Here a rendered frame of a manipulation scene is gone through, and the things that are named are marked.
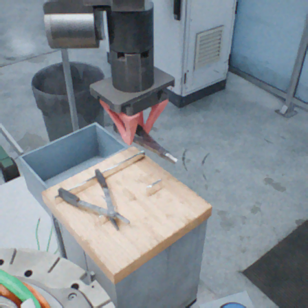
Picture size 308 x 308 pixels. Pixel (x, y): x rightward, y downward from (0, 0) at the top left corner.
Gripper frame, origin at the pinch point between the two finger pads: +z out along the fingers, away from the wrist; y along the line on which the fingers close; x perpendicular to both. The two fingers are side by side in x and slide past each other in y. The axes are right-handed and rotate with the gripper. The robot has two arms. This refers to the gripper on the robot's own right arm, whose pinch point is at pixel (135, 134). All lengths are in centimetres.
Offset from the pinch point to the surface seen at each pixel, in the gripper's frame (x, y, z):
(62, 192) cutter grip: -2.5, 12.2, 6.1
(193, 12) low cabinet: -126, -146, 52
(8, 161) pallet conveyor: -57, 5, 41
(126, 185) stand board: 0.2, 2.4, 9.3
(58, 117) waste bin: -116, -39, 77
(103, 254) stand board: 8.7, 13.0, 8.9
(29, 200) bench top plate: -36, 9, 38
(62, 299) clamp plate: 13.0, 21.3, 5.0
